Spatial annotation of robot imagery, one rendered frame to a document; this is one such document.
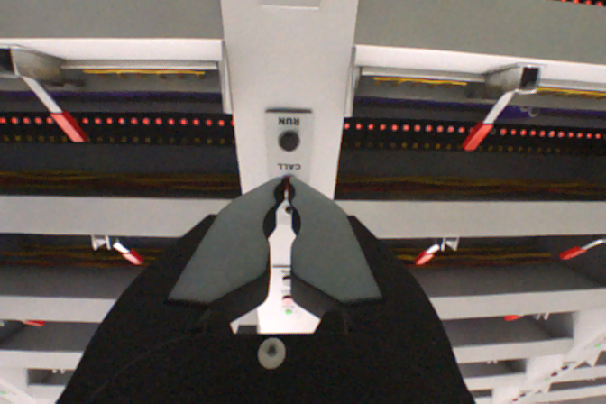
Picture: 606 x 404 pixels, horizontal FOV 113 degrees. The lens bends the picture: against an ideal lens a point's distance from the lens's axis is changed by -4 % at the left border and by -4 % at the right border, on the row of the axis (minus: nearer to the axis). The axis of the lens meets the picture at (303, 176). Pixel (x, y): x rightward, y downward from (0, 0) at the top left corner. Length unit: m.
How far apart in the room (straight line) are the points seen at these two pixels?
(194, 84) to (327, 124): 0.15
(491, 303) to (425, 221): 0.26
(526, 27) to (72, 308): 0.65
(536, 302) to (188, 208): 0.58
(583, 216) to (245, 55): 0.45
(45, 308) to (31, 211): 0.22
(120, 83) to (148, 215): 0.15
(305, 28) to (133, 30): 0.12
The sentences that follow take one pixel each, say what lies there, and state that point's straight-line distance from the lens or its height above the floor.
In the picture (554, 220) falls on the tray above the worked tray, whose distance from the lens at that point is 0.42.
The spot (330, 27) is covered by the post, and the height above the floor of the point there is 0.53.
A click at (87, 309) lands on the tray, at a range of 0.52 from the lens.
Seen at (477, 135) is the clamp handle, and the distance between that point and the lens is 0.30.
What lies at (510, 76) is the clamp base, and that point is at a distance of 0.28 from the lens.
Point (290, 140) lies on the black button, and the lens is 0.19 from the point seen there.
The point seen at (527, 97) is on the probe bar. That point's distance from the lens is 0.38.
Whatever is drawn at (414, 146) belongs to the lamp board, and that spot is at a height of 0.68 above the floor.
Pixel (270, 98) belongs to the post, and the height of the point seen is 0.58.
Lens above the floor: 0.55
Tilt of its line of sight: 29 degrees up
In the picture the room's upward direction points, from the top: 178 degrees counter-clockwise
